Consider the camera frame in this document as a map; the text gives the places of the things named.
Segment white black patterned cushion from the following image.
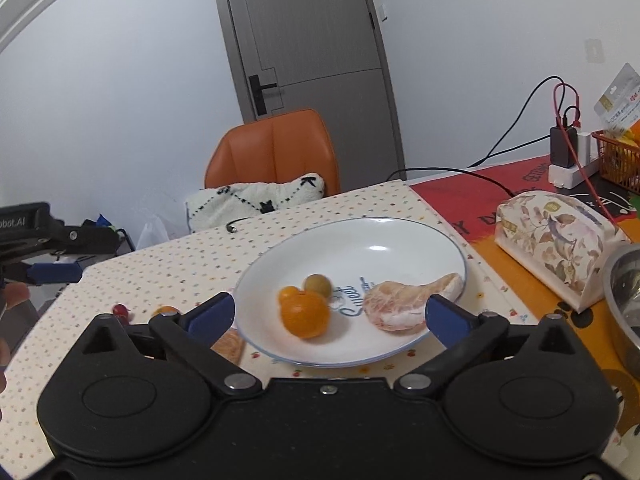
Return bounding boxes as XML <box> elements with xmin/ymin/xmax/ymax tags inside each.
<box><xmin>186</xmin><ymin>172</ymin><xmax>326</xmax><ymax>233</ymax></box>

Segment black door handle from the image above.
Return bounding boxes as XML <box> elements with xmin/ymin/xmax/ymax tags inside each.
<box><xmin>248</xmin><ymin>74</ymin><xmax>278</xmax><ymax>116</ymax></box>

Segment red cable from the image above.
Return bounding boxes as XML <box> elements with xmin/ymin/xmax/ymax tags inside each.
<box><xmin>552</xmin><ymin>82</ymin><xmax>618</xmax><ymax>224</ymax></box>

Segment black cable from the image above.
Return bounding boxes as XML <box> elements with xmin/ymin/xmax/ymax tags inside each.
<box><xmin>387</xmin><ymin>75</ymin><xmax>566</xmax><ymax>198</ymax></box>

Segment grey door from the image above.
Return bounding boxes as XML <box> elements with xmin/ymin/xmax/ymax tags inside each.
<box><xmin>216</xmin><ymin>0</ymin><xmax>405</xmax><ymax>190</ymax></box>

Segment orange leather chair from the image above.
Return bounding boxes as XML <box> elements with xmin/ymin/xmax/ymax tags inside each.
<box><xmin>204</xmin><ymin>110</ymin><xmax>341</xmax><ymax>196</ymax></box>

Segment red plastic basket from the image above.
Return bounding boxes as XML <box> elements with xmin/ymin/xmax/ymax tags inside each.
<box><xmin>591</xmin><ymin>130</ymin><xmax>640</xmax><ymax>194</ymax></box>

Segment white power strip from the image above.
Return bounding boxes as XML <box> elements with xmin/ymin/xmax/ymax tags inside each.
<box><xmin>548</xmin><ymin>132</ymin><xmax>599</xmax><ymax>190</ymax></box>

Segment white ceramic plate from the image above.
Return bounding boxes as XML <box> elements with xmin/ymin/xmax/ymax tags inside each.
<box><xmin>233</xmin><ymin>218</ymin><xmax>468</xmax><ymax>368</ymax></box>

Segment red printed table mat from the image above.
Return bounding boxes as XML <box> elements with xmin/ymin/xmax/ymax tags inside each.
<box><xmin>411</xmin><ymin>156</ymin><xmax>639</xmax><ymax>479</ymax></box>

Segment peeled pomelo segment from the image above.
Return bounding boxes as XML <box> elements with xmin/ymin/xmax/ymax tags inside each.
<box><xmin>362</xmin><ymin>273</ymin><xmax>464</xmax><ymax>332</ymax></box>
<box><xmin>210</xmin><ymin>327</ymin><xmax>245</xmax><ymax>366</ymax></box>

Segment floral tissue box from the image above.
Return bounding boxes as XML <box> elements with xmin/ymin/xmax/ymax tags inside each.
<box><xmin>495</xmin><ymin>191</ymin><xmax>630</xmax><ymax>313</ymax></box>

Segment yellow snack bag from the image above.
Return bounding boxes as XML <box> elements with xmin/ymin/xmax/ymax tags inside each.
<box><xmin>593</xmin><ymin>63</ymin><xmax>640</xmax><ymax>145</ymax></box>

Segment stainless steel bowl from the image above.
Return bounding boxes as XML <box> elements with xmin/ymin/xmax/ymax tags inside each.
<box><xmin>602</xmin><ymin>244</ymin><xmax>640</xmax><ymax>378</ymax></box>

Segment black charger adapter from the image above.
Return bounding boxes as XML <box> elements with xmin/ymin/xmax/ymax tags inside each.
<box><xmin>550</xmin><ymin>127</ymin><xmax>578</xmax><ymax>168</ymax></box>

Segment small orange tangerine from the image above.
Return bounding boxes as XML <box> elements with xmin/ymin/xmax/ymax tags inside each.
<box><xmin>278</xmin><ymin>286</ymin><xmax>302</xmax><ymax>304</ymax></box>

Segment black metal shelf rack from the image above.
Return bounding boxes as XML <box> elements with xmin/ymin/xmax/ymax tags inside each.
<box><xmin>81</xmin><ymin>216</ymin><xmax>136</xmax><ymax>255</ymax></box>

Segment large orange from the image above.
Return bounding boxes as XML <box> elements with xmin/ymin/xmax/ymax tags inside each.
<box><xmin>280</xmin><ymin>292</ymin><xmax>331</xmax><ymax>339</ymax></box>

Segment translucent plastic bag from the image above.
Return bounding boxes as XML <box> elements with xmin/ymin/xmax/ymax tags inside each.
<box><xmin>136</xmin><ymin>214</ymin><xmax>168</xmax><ymax>250</ymax></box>

